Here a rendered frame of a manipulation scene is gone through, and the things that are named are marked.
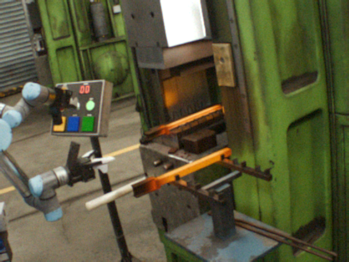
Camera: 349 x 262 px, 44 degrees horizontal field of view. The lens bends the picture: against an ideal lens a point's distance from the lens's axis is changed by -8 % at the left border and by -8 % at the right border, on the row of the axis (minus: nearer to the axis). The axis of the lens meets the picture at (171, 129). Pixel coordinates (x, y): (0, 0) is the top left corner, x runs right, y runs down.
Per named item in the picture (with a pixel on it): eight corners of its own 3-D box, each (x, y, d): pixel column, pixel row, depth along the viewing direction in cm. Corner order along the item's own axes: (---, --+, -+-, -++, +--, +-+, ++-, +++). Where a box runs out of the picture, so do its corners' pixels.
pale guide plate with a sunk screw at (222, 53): (233, 87, 175) (227, 44, 170) (217, 85, 182) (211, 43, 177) (237, 85, 176) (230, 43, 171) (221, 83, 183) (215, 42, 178)
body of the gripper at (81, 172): (89, 173, 185) (64, 183, 179) (84, 154, 183) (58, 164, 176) (98, 178, 179) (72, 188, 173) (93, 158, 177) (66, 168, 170)
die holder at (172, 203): (204, 251, 197) (190, 161, 183) (155, 226, 227) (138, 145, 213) (284, 200, 227) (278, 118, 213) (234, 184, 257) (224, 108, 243)
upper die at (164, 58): (165, 69, 186) (161, 47, 183) (138, 67, 202) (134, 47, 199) (235, 48, 209) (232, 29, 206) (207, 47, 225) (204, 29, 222)
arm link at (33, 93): (17, 92, 191) (28, 77, 189) (35, 97, 200) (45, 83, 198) (24, 103, 187) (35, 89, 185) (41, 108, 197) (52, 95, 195)
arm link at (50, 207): (53, 209, 181) (45, 186, 178) (67, 216, 174) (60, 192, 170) (38, 217, 176) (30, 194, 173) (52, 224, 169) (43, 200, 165)
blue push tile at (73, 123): (77, 131, 228) (79, 116, 229) (67, 130, 232) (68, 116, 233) (79, 131, 230) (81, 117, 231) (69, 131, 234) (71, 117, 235)
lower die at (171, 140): (179, 150, 198) (176, 131, 195) (152, 141, 213) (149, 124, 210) (245, 120, 220) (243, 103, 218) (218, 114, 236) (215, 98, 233)
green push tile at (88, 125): (92, 131, 223) (93, 116, 224) (81, 130, 227) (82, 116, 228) (94, 131, 225) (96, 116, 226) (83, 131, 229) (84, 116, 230)
